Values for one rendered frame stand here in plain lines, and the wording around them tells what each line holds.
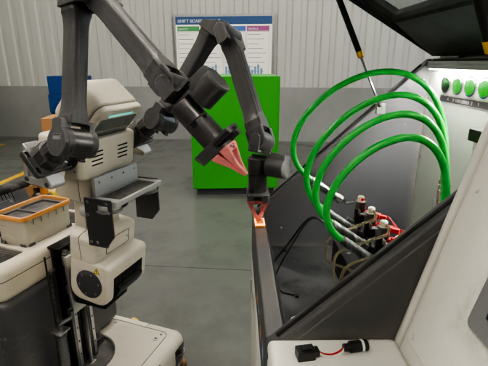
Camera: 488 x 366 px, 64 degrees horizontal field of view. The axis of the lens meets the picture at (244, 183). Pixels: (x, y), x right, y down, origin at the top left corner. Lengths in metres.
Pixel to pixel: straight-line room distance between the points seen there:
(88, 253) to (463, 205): 1.11
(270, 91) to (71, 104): 3.30
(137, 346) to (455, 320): 1.45
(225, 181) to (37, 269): 3.08
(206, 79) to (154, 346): 1.31
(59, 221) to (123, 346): 0.61
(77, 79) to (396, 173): 1.00
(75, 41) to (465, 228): 0.97
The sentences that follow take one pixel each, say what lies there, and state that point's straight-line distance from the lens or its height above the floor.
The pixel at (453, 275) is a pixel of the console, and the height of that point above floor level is 1.14.
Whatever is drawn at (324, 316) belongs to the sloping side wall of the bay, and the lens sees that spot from 0.73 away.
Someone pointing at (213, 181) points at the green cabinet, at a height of 0.17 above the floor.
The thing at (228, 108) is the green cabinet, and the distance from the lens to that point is 4.23.
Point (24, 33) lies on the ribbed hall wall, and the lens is 8.86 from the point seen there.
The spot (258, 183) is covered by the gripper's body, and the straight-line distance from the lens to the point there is 1.17.
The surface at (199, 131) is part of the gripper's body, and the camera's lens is 0.82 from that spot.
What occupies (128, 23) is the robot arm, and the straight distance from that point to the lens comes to 1.01.
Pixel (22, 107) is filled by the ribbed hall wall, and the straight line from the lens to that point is 9.02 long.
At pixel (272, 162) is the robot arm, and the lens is 1.13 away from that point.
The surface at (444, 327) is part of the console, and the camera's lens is 0.66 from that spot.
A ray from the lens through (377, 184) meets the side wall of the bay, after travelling 1.37.
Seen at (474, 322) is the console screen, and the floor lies 1.12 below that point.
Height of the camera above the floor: 1.44
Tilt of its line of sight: 17 degrees down
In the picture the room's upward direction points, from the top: straight up
